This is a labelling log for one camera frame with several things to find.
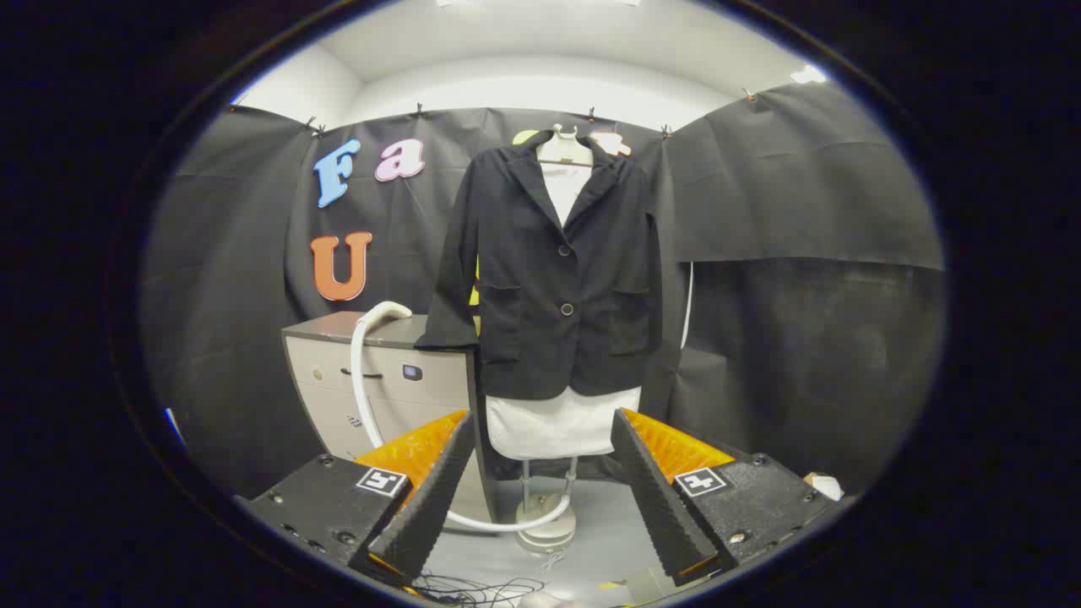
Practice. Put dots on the white mannequin torso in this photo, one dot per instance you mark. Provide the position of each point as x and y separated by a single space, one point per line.
557 426

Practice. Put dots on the black jacket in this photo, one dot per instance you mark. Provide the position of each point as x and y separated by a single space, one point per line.
524 279

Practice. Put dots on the small white cardboard box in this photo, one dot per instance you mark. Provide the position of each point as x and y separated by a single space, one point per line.
826 485

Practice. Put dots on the grey cabinet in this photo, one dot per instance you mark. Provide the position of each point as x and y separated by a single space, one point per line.
397 397

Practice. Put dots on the black backdrop cloth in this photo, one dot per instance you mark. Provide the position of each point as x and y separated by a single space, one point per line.
802 211

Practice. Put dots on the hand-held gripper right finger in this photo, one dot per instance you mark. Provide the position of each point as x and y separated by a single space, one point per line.
663 507

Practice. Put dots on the white garment steamer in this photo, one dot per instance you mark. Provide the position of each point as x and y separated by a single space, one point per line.
384 312

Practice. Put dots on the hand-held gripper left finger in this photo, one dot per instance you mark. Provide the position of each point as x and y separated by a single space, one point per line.
426 507

